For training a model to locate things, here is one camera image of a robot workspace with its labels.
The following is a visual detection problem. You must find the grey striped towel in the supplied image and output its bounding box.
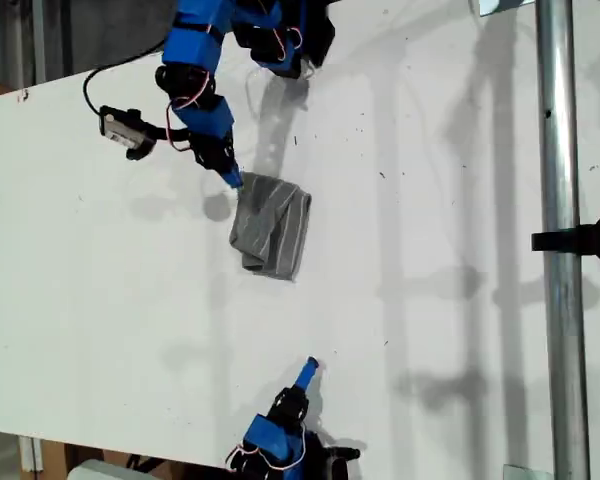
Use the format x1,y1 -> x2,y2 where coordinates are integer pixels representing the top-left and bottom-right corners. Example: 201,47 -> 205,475
228,171 -> 313,283

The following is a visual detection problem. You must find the white box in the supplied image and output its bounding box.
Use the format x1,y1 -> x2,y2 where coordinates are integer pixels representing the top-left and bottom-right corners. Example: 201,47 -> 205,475
67,458 -> 149,480

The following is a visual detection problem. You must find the brown cardboard box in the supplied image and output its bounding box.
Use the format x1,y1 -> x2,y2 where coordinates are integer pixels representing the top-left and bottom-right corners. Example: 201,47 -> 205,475
34,439 -> 72,480

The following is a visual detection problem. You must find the white table leg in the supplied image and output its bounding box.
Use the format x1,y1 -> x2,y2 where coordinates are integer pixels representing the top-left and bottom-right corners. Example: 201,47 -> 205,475
19,434 -> 44,474

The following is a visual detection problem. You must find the black camera stalk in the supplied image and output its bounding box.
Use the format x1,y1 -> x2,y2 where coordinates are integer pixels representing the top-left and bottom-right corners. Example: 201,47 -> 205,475
147,127 -> 194,147

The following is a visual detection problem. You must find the black camera box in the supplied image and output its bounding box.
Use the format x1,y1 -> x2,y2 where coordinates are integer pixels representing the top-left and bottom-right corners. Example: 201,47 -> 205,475
98,104 -> 157,162
324,442 -> 362,480

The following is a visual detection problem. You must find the black camera cable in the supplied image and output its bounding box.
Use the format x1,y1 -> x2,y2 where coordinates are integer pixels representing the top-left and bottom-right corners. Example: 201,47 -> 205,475
82,39 -> 169,117

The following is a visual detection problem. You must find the steel post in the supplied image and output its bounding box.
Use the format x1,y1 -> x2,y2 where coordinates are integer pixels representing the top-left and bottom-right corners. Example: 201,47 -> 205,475
534,0 -> 592,480

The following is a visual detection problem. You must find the black post clamp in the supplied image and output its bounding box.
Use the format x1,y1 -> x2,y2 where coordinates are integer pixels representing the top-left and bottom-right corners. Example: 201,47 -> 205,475
531,212 -> 600,265

